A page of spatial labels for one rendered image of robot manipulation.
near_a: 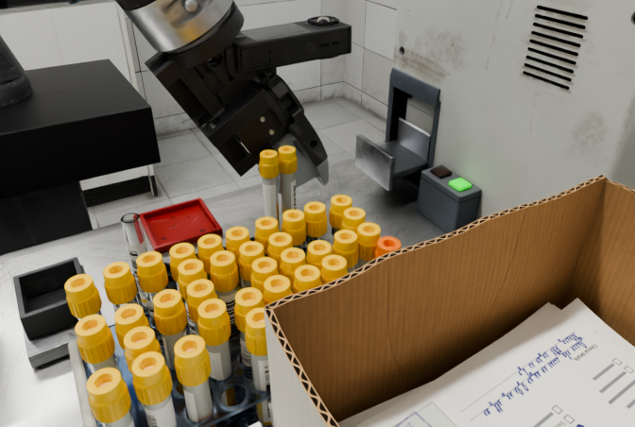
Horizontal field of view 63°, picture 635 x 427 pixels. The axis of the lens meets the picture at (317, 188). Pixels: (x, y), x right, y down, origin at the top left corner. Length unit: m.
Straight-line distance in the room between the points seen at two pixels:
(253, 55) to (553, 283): 0.28
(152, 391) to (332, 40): 0.32
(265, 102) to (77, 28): 1.65
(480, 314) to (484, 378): 0.04
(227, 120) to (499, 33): 0.24
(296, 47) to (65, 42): 1.65
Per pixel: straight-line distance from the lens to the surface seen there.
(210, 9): 0.40
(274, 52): 0.44
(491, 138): 0.50
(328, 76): 3.21
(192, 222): 0.55
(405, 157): 0.59
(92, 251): 0.55
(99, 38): 2.07
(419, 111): 0.59
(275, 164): 0.43
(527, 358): 0.35
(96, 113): 0.66
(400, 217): 0.56
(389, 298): 0.28
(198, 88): 0.43
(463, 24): 0.51
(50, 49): 2.06
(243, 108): 0.43
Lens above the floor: 1.19
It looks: 31 degrees down
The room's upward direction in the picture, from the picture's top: straight up
